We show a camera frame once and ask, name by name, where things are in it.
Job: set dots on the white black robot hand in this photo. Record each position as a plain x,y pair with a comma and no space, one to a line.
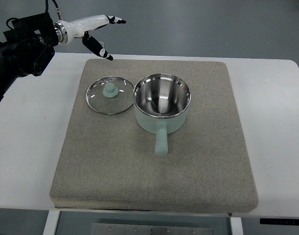
67,31

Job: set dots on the glass lid with green knob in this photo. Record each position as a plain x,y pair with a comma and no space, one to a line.
110,95

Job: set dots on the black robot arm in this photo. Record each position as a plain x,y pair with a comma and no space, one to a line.
28,49

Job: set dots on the mint green saucepan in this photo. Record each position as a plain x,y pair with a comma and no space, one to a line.
161,103

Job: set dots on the grey felt mat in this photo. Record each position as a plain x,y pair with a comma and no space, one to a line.
109,162

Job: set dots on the white left table leg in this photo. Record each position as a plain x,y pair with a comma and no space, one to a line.
51,223

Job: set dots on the white table leg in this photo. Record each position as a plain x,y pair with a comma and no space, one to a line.
51,223
236,226

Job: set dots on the white right table leg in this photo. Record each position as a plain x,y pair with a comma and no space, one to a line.
236,226

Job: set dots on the black desk control panel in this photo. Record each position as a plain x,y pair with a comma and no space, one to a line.
279,221

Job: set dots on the metal base plate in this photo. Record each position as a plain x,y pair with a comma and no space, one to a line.
125,229

